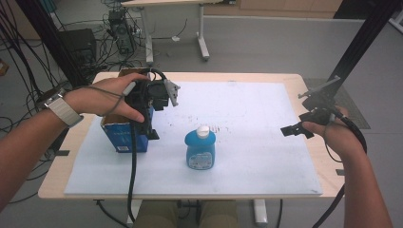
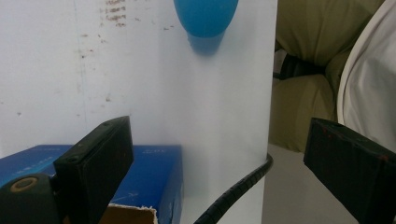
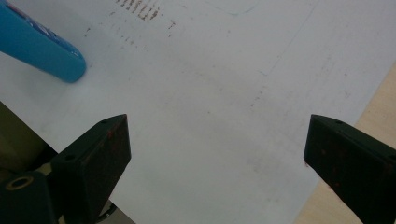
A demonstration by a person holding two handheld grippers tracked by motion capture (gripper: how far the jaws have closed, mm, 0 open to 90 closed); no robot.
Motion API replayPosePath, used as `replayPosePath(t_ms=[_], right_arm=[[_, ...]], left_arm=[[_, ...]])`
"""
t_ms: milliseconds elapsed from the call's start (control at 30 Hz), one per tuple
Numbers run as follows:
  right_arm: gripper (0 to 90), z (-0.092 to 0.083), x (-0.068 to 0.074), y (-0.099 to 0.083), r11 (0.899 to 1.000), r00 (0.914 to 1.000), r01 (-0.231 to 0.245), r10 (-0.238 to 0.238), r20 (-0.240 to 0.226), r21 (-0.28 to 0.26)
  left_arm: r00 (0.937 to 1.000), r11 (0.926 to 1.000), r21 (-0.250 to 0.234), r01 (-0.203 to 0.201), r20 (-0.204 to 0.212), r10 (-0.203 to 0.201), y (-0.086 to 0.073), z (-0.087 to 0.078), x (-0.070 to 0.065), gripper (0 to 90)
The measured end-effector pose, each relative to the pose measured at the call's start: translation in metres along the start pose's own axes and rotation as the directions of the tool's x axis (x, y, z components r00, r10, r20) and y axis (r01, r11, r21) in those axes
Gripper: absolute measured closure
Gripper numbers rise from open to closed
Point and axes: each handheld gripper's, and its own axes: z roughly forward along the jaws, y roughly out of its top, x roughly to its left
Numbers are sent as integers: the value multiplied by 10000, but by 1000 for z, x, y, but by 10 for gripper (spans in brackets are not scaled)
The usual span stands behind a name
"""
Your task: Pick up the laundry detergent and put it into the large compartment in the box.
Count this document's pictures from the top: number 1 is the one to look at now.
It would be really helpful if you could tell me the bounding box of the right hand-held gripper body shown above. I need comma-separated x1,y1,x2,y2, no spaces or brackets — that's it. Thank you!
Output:
297,75,341,126

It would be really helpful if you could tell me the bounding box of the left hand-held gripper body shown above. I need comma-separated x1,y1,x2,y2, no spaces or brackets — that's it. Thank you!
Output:
125,67,181,120

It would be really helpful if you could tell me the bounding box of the blue cardboard box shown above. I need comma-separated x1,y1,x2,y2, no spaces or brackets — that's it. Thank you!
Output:
100,67,156,154

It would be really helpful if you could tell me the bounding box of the blue bottle with white cap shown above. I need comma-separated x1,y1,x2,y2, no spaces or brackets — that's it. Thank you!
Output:
184,125,217,171

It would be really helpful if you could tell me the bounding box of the person's right hand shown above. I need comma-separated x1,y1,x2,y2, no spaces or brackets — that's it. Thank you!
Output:
302,107,365,162

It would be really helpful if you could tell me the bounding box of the person's left hand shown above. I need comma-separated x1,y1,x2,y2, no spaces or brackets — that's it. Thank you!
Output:
65,73,150,124

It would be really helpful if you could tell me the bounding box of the light wooden table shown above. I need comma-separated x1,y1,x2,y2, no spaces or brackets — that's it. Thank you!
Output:
37,71,346,200

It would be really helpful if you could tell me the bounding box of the dark floor mat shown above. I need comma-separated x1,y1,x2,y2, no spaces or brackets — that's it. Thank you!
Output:
303,78,371,130

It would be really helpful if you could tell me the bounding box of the white foam mat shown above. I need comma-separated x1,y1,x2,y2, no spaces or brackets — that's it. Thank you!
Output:
64,81,323,196

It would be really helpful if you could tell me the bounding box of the black computer tower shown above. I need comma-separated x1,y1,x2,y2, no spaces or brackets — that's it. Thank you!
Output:
107,9,136,55

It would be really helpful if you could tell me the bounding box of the white desk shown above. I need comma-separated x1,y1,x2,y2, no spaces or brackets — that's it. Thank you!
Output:
122,0,236,66

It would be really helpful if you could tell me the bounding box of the black metal stand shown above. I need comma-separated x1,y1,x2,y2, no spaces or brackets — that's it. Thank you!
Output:
327,0,402,96
15,0,89,88

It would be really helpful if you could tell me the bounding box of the silver wristwatch with white band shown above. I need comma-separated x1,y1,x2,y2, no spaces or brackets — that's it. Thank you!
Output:
36,87,85,128

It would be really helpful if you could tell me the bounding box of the person's left leg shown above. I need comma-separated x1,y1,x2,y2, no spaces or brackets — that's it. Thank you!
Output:
132,199,180,228

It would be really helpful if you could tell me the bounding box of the person's leg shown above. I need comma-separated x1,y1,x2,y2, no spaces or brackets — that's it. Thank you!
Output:
132,199,180,228
199,199,239,228

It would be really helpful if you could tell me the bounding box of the black box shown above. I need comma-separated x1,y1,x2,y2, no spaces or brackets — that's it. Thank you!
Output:
58,28,98,65

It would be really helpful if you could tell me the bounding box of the white table leg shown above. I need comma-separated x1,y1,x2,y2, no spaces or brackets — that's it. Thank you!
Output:
253,199,269,227

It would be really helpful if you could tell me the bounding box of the wooden cabinet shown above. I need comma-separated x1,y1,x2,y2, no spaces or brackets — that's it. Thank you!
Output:
202,0,343,19

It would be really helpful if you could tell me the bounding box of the person's right leg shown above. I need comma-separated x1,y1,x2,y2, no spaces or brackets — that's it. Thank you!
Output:
199,199,239,228

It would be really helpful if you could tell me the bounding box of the left hand-held gripper black cable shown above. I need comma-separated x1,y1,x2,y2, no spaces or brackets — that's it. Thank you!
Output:
126,122,139,224

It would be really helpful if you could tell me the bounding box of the bundle of black floor cables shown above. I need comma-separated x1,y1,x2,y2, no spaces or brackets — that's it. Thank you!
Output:
0,0,150,134

